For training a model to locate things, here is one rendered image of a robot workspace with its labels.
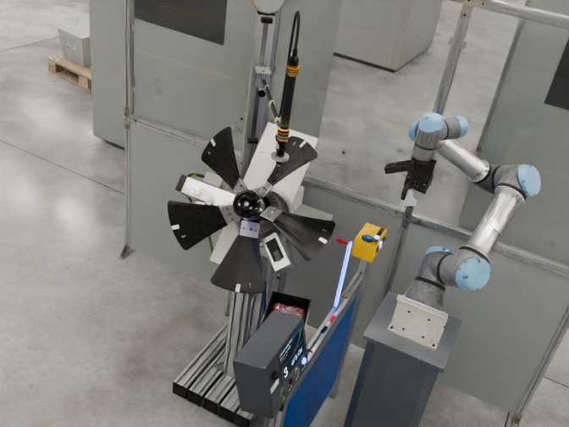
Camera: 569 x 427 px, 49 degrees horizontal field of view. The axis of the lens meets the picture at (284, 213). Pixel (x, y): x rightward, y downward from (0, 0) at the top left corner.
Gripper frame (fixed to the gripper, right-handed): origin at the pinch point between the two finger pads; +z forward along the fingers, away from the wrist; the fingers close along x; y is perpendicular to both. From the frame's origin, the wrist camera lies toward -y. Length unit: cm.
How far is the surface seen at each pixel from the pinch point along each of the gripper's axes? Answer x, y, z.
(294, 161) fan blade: 12, -49, 5
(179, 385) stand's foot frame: -11, -83, 135
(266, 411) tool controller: -83, -9, 33
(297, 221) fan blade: 1.7, -39.5, 24.6
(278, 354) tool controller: -75, -11, 18
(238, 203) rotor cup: -5, -63, 22
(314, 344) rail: -24, -15, 58
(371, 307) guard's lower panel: 70, -13, 107
